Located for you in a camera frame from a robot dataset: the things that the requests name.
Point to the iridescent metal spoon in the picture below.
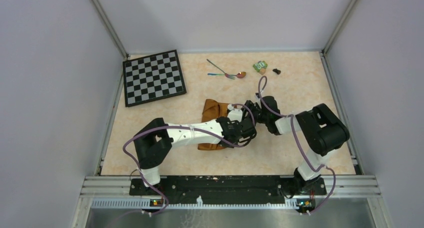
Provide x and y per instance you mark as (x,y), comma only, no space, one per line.
(239,75)

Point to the green numbered wooden block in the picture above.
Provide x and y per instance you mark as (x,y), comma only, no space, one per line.
(260,67)

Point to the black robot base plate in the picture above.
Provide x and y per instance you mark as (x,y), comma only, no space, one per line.
(229,190)

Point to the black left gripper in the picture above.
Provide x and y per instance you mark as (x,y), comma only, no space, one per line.
(248,128)

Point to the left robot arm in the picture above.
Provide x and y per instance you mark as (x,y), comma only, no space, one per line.
(153,143)

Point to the aluminium frame rail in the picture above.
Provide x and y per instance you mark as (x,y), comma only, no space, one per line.
(113,192)

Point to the iridescent metal fork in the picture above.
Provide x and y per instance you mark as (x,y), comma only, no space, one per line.
(218,68)

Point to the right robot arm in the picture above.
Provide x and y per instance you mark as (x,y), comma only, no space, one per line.
(323,130)

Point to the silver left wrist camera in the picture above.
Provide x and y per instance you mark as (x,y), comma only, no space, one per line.
(235,115)

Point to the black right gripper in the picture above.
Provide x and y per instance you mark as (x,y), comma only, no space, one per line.
(251,106)

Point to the black white checkerboard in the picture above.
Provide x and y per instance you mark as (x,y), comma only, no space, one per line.
(152,78)

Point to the brown cloth napkin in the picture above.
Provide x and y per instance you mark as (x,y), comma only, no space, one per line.
(212,110)

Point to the small black object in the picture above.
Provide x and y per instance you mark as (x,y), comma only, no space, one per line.
(277,71)

